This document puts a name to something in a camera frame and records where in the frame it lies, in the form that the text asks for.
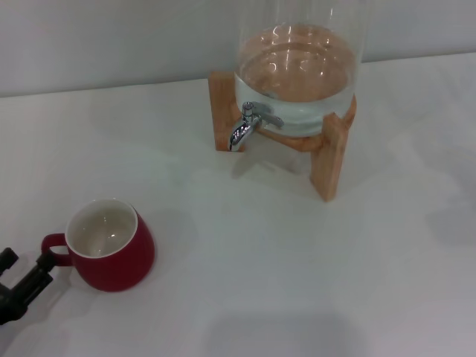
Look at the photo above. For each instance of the red ceramic cup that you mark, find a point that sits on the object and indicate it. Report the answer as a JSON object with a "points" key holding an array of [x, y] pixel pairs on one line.
{"points": [[119, 260]]}

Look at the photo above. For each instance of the wooden dispenser stand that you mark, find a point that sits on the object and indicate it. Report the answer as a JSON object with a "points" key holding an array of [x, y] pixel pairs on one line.
{"points": [[329, 163]]}

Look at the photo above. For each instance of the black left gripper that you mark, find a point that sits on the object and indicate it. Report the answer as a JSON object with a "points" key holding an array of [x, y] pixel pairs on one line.
{"points": [[11, 303]]}

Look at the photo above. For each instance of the glass water dispenser jar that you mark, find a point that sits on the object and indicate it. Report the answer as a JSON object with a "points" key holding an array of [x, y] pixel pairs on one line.
{"points": [[297, 74]]}

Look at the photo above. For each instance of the chrome faucet tap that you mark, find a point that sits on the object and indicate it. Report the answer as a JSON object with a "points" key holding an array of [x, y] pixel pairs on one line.
{"points": [[241, 130]]}

